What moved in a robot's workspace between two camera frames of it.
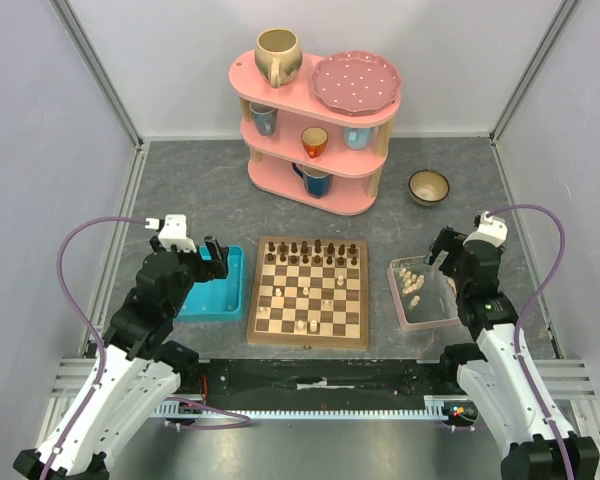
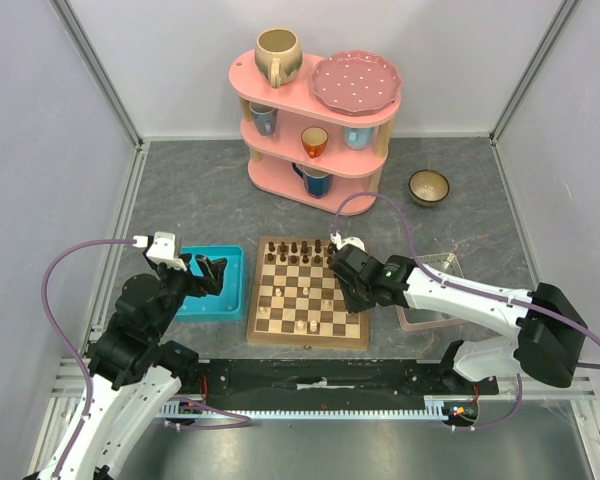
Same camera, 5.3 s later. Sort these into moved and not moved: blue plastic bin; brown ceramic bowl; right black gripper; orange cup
Moved: right black gripper
Not moved: brown ceramic bowl; orange cup; blue plastic bin
